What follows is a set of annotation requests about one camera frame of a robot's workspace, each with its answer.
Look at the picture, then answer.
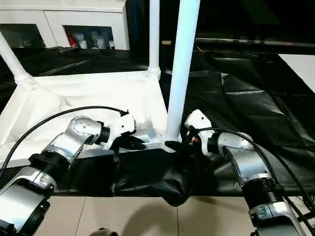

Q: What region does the white plastic table leg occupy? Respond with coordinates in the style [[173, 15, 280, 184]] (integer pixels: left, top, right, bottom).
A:
[[147, 0, 162, 80], [163, 0, 201, 144], [0, 31, 35, 87]]

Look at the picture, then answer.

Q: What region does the black work mat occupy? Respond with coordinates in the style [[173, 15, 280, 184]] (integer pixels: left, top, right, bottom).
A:
[[0, 45, 315, 207]]

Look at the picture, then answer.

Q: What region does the black left robot foot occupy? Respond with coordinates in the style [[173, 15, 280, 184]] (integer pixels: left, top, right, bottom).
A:
[[91, 227, 119, 236]]

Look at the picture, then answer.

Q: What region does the red package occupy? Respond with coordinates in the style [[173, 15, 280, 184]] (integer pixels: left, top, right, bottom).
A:
[[66, 31, 77, 48]]

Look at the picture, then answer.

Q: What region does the black box with yellow label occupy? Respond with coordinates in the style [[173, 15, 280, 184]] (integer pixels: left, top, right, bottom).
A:
[[125, 0, 197, 54]]

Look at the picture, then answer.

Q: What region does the white flat board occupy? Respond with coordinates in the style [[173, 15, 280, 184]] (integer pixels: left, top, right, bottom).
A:
[[278, 53, 315, 94]]

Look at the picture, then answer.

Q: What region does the white glass-door cabinet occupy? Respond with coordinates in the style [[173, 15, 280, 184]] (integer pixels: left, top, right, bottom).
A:
[[0, 0, 130, 51]]

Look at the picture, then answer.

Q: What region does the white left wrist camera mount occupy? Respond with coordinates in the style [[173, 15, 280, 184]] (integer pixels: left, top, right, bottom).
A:
[[105, 114, 136, 151]]

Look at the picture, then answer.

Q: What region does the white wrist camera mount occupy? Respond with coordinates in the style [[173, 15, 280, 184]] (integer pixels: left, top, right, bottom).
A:
[[185, 109, 217, 156], [105, 114, 136, 151]]

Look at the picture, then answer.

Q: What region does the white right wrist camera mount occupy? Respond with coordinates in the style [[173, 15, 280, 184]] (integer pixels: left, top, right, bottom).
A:
[[185, 109, 217, 156]]

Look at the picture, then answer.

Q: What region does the dark metal rail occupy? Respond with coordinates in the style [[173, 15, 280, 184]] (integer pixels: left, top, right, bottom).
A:
[[195, 37, 315, 49]]

